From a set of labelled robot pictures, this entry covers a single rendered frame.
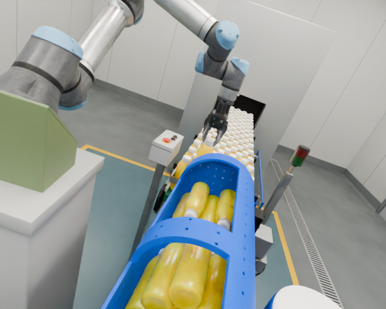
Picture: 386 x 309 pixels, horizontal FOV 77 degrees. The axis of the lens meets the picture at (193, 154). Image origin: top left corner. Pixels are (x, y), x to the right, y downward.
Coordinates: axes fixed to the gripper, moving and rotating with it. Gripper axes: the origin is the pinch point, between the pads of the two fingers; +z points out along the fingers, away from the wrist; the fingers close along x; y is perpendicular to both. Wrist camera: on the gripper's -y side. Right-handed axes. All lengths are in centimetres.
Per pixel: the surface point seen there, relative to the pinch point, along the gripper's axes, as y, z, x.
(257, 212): 7.9, 19.3, 30.7
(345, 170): -439, 106, 285
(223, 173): 17.2, 3.5, 9.8
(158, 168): -6.7, 27.0, -19.4
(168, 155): 1.3, 13.5, -15.1
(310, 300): 46, 16, 44
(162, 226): 59, 1, -1
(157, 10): -393, -59, -195
